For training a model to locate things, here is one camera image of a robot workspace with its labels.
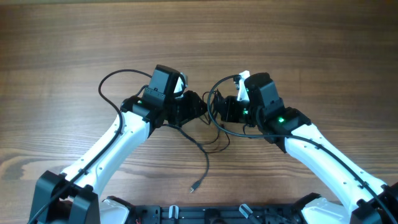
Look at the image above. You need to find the thin black cable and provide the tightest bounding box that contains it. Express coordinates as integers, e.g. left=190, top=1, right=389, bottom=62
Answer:
left=198, top=89, right=231, bottom=154

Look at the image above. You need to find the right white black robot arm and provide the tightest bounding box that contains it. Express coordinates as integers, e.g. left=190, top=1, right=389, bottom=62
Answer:
left=207, top=72, right=397, bottom=223

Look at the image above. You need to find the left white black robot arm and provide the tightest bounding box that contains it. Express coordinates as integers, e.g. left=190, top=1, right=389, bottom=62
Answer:
left=29, top=65, right=206, bottom=223

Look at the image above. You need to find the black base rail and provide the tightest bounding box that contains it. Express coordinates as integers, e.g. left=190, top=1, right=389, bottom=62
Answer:
left=130, top=204, right=299, bottom=224

